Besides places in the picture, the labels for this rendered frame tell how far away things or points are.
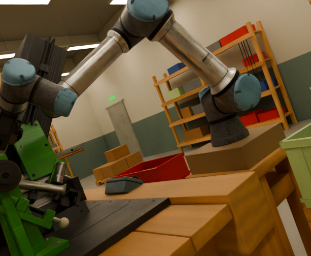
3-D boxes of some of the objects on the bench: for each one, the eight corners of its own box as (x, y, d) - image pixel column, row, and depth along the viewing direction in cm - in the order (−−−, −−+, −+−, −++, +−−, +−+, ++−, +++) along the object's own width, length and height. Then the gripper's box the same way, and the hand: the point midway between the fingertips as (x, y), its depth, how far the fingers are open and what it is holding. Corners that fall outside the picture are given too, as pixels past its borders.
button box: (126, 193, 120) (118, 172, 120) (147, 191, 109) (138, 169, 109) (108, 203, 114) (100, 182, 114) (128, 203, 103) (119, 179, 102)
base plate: (44, 205, 162) (43, 202, 162) (171, 203, 79) (169, 196, 78) (-39, 247, 134) (-41, 243, 134) (18, 311, 51) (14, 301, 51)
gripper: (37, 96, 86) (26, 132, 102) (-1, 84, 83) (-6, 122, 98) (28, 118, 81) (19, 152, 96) (-13, 105, 77) (-16, 143, 92)
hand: (3, 142), depth 94 cm, fingers closed on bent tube, 3 cm apart
